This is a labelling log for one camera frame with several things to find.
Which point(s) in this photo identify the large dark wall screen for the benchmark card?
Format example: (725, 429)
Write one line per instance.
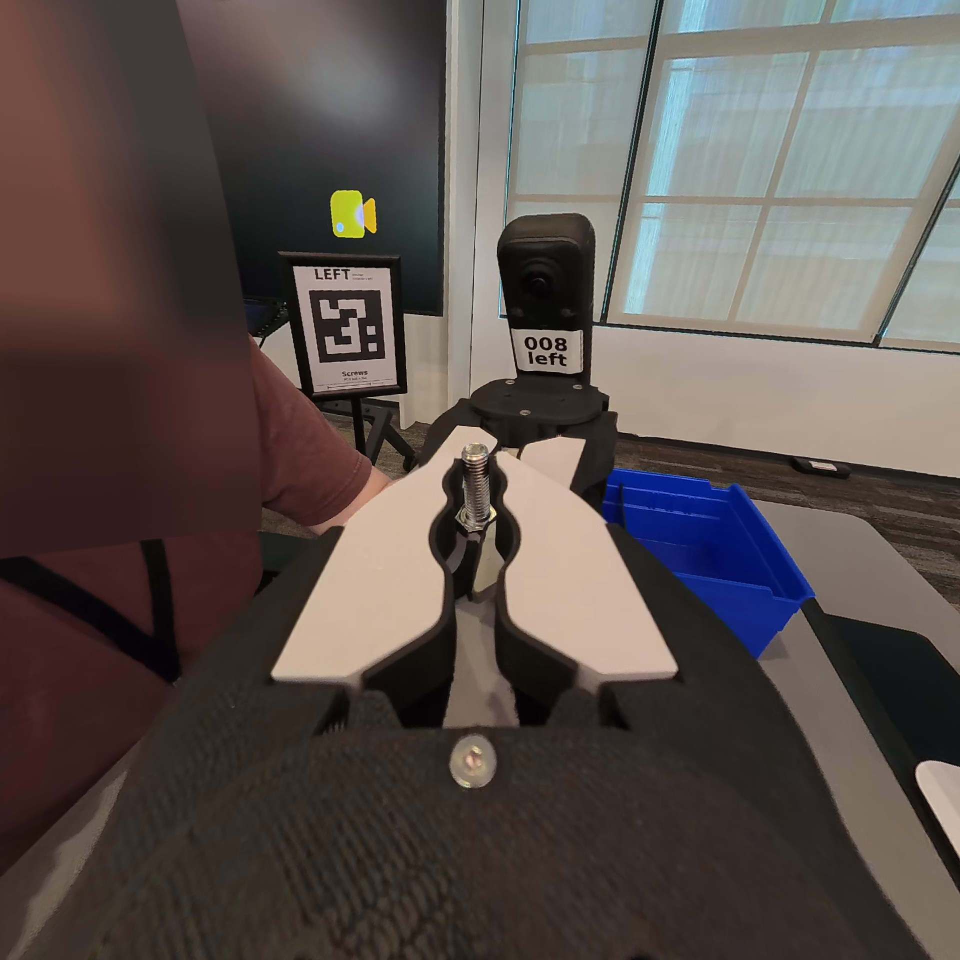
(375, 150)

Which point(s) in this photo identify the blue plastic tray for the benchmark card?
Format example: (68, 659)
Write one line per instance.
(712, 555)

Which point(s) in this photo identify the silver hex bolt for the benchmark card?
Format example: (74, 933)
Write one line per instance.
(475, 480)

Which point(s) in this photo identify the silver hex nut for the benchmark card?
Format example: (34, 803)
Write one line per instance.
(474, 517)

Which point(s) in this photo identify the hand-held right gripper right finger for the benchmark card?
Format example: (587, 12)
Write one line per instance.
(585, 592)

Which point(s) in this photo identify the framed code sign on legs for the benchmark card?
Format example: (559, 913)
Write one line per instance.
(352, 322)

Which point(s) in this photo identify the large paned window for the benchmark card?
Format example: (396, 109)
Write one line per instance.
(712, 112)

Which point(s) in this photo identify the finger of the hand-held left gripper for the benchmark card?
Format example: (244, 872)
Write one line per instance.
(555, 461)
(465, 436)

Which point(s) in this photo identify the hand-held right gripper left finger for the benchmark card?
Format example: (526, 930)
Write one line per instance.
(367, 592)

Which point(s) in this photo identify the black floor box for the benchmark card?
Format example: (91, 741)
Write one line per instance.
(821, 468)

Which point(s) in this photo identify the person's left forearm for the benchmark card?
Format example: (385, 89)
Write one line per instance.
(356, 499)

